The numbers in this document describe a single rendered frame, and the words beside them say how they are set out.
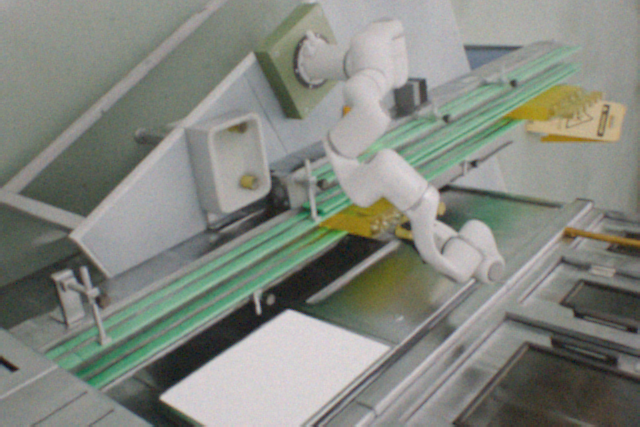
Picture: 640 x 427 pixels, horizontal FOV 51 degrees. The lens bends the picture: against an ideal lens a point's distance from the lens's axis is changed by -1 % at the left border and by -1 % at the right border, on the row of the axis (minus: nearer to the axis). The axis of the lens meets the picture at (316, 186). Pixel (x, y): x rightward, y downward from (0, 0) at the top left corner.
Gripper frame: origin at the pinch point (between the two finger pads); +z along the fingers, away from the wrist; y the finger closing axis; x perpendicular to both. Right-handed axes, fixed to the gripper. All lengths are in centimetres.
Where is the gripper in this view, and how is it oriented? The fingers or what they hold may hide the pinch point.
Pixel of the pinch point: (410, 233)
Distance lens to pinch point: 173.3
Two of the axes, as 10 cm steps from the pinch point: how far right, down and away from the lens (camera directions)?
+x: -8.2, 3.0, -4.8
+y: -1.3, -9.2, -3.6
